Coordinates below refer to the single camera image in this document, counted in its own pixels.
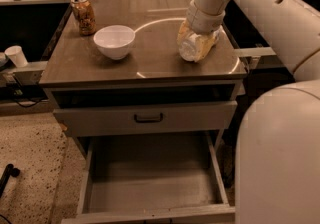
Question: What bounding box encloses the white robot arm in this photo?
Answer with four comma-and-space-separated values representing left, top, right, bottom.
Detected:
187, 0, 320, 224

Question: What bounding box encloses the black power strip with cable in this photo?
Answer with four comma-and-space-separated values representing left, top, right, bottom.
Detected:
2, 74, 47, 108

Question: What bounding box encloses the black caster wheel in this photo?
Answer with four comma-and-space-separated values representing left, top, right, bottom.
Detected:
0, 164, 20, 197

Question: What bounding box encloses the white ceramic bowl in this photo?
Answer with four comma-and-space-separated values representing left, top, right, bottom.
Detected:
93, 25, 135, 60

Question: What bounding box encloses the closed grey upper drawer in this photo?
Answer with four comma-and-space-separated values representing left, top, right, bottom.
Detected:
54, 101, 237, 137

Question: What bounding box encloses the white paper cup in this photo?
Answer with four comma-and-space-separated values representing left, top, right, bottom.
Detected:
5, 45, 28, 67

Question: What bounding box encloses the grey drawer cabinet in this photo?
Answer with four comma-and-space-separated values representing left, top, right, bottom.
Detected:
38, 0, 248, 224

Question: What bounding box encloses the clear plastic water bottle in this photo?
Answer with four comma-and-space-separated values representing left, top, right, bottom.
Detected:
178, 30, 208, 63

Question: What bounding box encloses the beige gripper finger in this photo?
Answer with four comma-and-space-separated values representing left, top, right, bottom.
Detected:
194, 30, 220, 60
177, 20, 191, 45

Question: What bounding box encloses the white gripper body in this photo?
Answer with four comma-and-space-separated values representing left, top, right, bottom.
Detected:
186, 0, 225, 34

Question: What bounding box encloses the black drawer handle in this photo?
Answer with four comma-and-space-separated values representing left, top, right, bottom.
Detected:
133, 113, 164, 123

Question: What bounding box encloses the orange patterned drink can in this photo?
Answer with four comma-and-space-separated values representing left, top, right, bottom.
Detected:
71, 0, 96, 36

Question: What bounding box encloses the open grey middle drawer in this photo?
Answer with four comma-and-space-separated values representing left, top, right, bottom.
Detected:
61, 132, 235, 224

